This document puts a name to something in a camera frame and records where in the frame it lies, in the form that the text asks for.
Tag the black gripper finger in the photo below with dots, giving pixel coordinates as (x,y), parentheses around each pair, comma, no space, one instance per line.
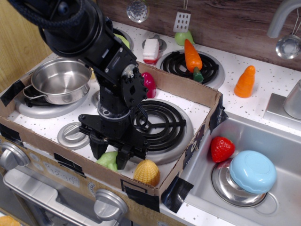
(124,154)
(98,145)

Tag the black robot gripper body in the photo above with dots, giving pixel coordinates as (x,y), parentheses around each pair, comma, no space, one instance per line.
(118,132)

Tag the green toy broccoli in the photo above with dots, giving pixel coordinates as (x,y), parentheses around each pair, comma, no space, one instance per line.
(108,160)

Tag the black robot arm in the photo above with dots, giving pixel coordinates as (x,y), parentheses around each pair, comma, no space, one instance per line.
(78,29)

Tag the steel pot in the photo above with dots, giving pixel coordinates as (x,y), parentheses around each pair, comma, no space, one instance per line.
(60,81)

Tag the steel pot lid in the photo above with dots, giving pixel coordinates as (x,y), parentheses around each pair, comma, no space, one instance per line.
(229,191)

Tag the yellow toy corn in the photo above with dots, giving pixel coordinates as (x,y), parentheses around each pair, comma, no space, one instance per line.
(147,172)

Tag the grey stove knob lower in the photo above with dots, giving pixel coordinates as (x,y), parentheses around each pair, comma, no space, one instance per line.
(71,137)

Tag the grey stove knob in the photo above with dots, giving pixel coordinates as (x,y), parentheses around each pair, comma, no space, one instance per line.
(71,137)
(95,98)

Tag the black front right burner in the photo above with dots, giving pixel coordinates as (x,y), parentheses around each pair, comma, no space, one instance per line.
(168,130)

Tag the black burner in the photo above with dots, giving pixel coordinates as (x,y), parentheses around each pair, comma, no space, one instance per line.
(39,108)
(168,130)
(212,70)
(120,32)

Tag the grey stove knob upper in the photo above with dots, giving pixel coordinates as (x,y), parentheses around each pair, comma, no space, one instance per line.
(95,98)

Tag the grey oven knob right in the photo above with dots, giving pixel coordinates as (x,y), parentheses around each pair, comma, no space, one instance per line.
(108,206)

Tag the grey oven knob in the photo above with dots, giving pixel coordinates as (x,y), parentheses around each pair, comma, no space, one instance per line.
(12,157)
(108,206)

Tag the dark red toy vegetable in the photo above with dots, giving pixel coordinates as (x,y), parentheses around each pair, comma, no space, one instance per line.
(150,84)

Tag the black front left burner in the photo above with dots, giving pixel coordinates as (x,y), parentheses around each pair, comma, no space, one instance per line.
(39,108)

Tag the black back right burner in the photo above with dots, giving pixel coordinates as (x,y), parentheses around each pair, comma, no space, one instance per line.
(212,70)

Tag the grey oven knob left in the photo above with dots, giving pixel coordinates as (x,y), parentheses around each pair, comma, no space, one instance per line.
(12,157)

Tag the white red toy block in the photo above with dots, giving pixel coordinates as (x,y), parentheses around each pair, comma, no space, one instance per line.
(151,51)

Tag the black back left burner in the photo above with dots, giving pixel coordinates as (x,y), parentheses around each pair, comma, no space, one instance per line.
(120,32)

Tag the green plastic plate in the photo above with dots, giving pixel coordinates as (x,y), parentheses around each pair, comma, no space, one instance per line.
(124,40)

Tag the red toy strawberry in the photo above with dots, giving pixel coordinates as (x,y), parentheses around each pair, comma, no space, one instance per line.
(221,149)

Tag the orange toy carrot with stem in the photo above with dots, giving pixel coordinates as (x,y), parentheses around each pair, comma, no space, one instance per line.
(193,61)

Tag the green toy pear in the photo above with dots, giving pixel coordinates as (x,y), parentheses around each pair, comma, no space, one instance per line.
(180,38)

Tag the orange toy at corner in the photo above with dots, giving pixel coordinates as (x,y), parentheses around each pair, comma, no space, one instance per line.
(8,221)

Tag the steel hanging skimmer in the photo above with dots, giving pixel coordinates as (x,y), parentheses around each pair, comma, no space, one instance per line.
(138,10)

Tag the silver toy spatula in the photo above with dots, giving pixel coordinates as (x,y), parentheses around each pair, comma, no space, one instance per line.
(182,20)

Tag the orange toy carrot cone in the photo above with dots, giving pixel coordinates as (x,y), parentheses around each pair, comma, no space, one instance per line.
(245,83)

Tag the light blue plastic bowl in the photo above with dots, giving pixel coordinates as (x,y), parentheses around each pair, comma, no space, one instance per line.
(253,171)

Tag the steel hanging ladle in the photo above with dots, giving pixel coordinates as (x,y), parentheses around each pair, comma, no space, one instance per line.
(289,46)

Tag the grey toy faucet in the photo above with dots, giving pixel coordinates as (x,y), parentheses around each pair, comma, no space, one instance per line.
(280,16)

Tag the grey oven door handle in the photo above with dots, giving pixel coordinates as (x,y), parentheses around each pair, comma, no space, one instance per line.
(62,205)

